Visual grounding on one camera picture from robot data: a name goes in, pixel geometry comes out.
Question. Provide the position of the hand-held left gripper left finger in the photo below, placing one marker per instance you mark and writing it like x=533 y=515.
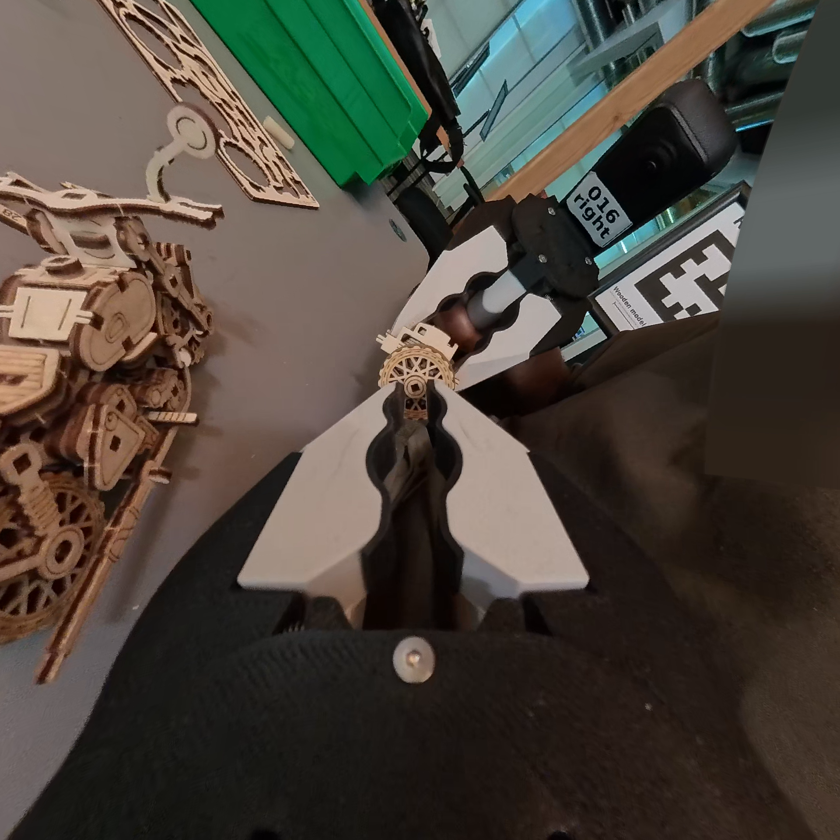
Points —
x=315 y=518

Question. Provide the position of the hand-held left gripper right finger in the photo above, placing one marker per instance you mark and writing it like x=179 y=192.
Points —
x=512 y=525

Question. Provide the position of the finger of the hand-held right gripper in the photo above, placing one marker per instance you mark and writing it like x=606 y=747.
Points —
x=518 y=334
x=466 y=269

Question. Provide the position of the wooden wheel assembly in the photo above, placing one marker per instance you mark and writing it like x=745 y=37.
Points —
x=413 y=371

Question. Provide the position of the person's right hand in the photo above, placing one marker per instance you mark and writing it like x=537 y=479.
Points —
x=544 y=380

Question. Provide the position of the wooden shelf beam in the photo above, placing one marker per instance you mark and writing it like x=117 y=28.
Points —
x=630 y=85

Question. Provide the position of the printed marker sign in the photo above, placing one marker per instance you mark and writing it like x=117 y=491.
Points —
x=682 y=282

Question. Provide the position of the wooden cut-out sheet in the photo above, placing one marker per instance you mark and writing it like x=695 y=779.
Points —
x=262 y=177

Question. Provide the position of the small white plastic piece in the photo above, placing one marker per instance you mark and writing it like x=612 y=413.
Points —
x=279 y=131

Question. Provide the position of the green plastic bin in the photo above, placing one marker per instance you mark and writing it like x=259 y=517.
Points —
x=308 y=72

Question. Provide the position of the wooden motorcycle model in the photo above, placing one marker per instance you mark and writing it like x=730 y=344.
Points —
x=85 y=367

